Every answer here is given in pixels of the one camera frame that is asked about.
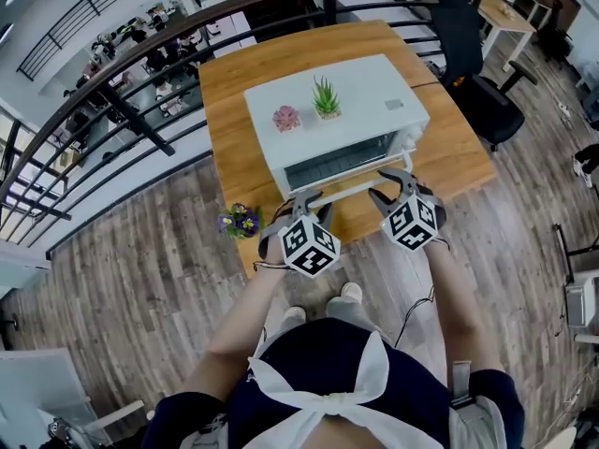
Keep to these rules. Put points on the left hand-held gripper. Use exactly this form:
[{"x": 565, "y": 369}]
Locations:
[{"x": 306, "y": 250}]

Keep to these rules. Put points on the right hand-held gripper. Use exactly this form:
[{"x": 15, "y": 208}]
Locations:
[{"x": 414, "y": 225}]

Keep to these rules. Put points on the white oven door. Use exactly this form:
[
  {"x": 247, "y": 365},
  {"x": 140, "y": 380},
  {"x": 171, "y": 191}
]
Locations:
[{"x": 346, "y": 190}]

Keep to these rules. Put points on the person's left forearm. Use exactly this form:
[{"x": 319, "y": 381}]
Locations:
[{"x": 248, "y": 307}]

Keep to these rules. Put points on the person's right forearm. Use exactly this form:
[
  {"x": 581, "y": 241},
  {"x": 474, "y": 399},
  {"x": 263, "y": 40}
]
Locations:
[{"x": 454, "y": 297}]

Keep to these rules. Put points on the white toaster oven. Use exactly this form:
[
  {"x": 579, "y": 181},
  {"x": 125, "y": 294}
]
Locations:
[{"x": 360, "y": 87}]

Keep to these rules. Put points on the purple potted flowers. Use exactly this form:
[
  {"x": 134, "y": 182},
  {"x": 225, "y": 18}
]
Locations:
[{"x": 241, "y": 220}]

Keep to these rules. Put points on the person's right white shoe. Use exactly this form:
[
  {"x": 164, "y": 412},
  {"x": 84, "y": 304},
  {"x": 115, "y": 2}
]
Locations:
[{"x": 351, "y": 293}]

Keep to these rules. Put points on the person's white shoe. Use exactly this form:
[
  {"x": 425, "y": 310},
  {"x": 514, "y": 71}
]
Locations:
[
  {"x": 294, "y": 316},
  {"x": 351, "y": 293}
]

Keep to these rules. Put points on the pink potted succulent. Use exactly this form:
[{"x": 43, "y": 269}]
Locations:
[{"x": 286, "y": 119}]

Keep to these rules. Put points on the green potted succulent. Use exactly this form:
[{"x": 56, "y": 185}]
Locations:
[{"x": 326, "y": 98}]

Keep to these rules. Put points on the person's left white shoe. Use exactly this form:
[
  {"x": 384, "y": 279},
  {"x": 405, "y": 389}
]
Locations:
[{"x": 294, "y": 316}]

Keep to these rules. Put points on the person's grey trousers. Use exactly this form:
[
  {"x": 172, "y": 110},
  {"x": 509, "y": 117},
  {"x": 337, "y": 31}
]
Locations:
[{"x": 351, "y": 314}]

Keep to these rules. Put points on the navy top white collar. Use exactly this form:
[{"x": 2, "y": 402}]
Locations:
[{"x": 327, "y": 363}]

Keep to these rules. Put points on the white power strip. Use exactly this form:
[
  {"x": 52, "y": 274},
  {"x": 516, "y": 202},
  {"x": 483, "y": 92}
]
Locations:
[{"x": 564, "y": 110}]

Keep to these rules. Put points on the wooden table white legs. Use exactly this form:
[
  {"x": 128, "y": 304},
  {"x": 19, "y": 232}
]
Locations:
[{"x": 503, "y": 14}]

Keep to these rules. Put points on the white box appliance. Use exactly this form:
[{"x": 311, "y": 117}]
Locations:
[{"x": 580, "y": 304}]

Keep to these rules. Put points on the light wooden board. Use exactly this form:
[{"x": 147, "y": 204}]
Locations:
[{"x": 564, "y": 440}]

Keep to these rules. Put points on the thin black metal railing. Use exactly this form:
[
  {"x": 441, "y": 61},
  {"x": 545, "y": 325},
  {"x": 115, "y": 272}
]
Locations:
[{"x": 93, "y": 5}]

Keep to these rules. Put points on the white desk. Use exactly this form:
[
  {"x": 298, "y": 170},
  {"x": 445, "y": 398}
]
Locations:
[{"x": 42, "y": 381}]

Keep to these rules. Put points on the black metal frame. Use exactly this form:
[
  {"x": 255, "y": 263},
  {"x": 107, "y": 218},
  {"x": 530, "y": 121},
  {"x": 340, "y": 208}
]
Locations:
[{"x": 561, "y": 250}]

